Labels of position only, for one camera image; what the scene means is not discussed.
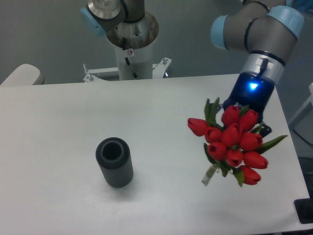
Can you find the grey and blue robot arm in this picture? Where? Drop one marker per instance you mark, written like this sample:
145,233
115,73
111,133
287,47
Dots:
267,29

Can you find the white frame at right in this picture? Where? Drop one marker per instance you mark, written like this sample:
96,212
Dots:
301,112

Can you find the white pedestal base bracket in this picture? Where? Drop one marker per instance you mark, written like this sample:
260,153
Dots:
145,71

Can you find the dark grey ribbed vase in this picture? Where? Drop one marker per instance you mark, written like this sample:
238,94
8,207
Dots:
114,159

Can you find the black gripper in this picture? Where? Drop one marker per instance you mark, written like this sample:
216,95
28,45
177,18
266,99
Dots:
254,91

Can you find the red tulip bouquet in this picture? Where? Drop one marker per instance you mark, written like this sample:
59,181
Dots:
233,147

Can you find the black box at table edge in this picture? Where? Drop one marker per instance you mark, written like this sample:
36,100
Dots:
304,209

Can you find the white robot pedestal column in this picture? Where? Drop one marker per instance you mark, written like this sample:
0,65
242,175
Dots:
133,42

